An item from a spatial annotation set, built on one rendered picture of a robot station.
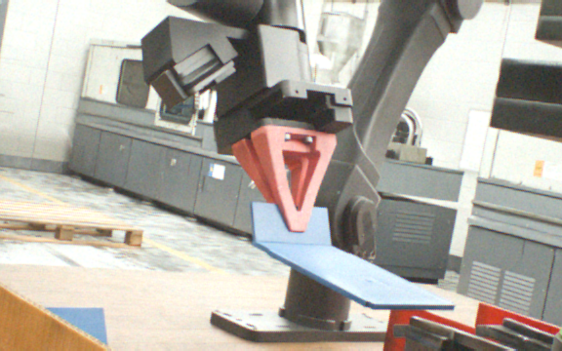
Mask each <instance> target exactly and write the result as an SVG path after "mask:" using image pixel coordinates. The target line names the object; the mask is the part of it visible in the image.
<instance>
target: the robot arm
mask: <svg viewBox="0 0 562 351"><path fill-rule="evenodd" d="M166 1H167V2H168V3H169V4H171V5H173V6H175V7H177V8H178V9H180V10H182V11H184V12H186V13H188V14H191V15H193V16H195V17H197V18H199V19H201V20H202V21H197V20H192V19H182V18H178V17H173V16H167V17H166V18H165V19H163V20H162V21H160V22H159V23H158V24H156V25H155V26H154V27H153V28H152V30H150V31H149V32H148V33H147V34H146V35H145V36H144V37H142V38H141V39H140V45H141V55H142V66H143V77H144V82H145V83H146V84H147V86H148V87H149V86H150V85H151V86H152V87H153V90H154V91H155V93H156V94H157V96H159V97H160V98H161V99H162V101H163V102H164V104H165V105H166V106H167V108H168V109H169V110H171V109H172V108H174V107H175V106H177V105H178V104H179V103H182V102H183V101H185V100H186V99H188V98H189V97H191V96H194V95H195V94H197V93H199V94H200V96H202V95H203V94H204V93H206V92H207V91H209V90H210V89H211V88H213V87H214V86H216V94H217V102H218V111H219V118H222V119H220V120H219V121H217V122H215V123H213V134H214V141H215V142H216V146H217V153H218V154H220V155H228V156H234V157H235V159H236V160H237V161H238V163H239V164H240V165H241V167H242V168H243V169H244V170H245V171H246V172H247V174H248V175H249V177H250V178H251V179H252V181H253V182H254V185H255V186H256V187H257V189H258V190H259V191H260V193H261V195H263V197H264V198H265V200H266V202H267V203H271V204H278V206H279V211H280V213H281V215H282V217H283V219H284V220H285V223H286V225H287V227H288V229H289V231H290V232H304V231H305V230H306V226H307V224H308V220H309V218H310V214H311V211H312V207H315V208H327V209H328V217H329V231H330V240H331V246H333V247H335V248H337V249H339V250H341V251H343V252H346V253H348V254H353V255H354V256H357V257H359V258H361V259H375V258H376V253H377V245H376V237H375V232H376V231H377V230H378V229H379V224H378V216H377V207H378V205H379V201H380V199H381V197H380V195H379V194H378V192H377V191H376V189H377V187H378V185H379V181H380V179H381V166H382V162H383V159H384V155H385V152H386V149H387V147H388V146H389V143H390V141H391V138H392V136H393V134H394V131H395V129H396V127H397V125H398V123H399V121H400V120H401V118H402V115H403V111H404V109H405V107H406V105H407V103H408V101H409V99H410V96H411V95H412V93H413V91H414V89H415V87H416V85H417V84H418V82H419V79H420V78H421V76H422V73H423V72H424V70H425V69H426V67H427V65H428V62H429V61H430V59H431V58H432V56H433V55H434V53H435V52H436V51H437V49H438V48H440V47H442V46H443V45H444V43H445V42H446V39H447V37H448V35H449V33H452V34H458V32H459V30H460V28H461V26H462V23H463V21H464V20H473V19H475V18H476V17H477V16H478V13H479V11H480V9H481V7H482V4H483V1H484V0H379V1H380V3H379V7H378V16H377V20H376V23H375V26H374V29H373V32H372V35H371V37H370V40H369V42H368V44H367V47H366V48H365V50H364V52H363V54H362V56H361V58H360V60H359V61H358V63H357V65H356V67H355V69H354V71H353V74H352V76H351V78H350V80H349V82H348V84H347V86H346V88H345V89H344V88H338V87H332V86H327V85H321V84H314V83H313V78H312V71H311V64H310V57H309V50H308V44H307V37H306V30H305V22H304V16H303V2H302V0H166ZM284 164H285V165H287V167H288V169H289V170H288V171H287V172H286V171H285V167H284ZM295 206H299V207H298V210H296V208H295ZM351 303H352V299H350V298H348V297H346V296H344V295H342V294H340V293H339V292H334V291H332V290H330V289H329V288H328V287H326V286H324V285H322V284H320V283H318V282H316V281H314V280H313V279H311V278H309V277H307V276H305V275H303V274H302V273H301V272H300V271H298V270H296V269H294V268H290V273H289V278H288V284H287V289H286V293H285V298H284V303H281V304H279V307H278V311H245V310H212V312H211V318H210V323H212V324H214V325H216V326H219V327H221V328H223V329H225V330H227V331H229V332H231V333H233V334H235V335H237V336H239V337H242V338H244V339H246V340H249V341H253V342H384V339H385V333H386V328H387V323H388V322H387V321H384V320H382V319H379V318H377V317H372V316H369V315H366V314H365V313H362V314H361V313H350V308H351Z"/></svg>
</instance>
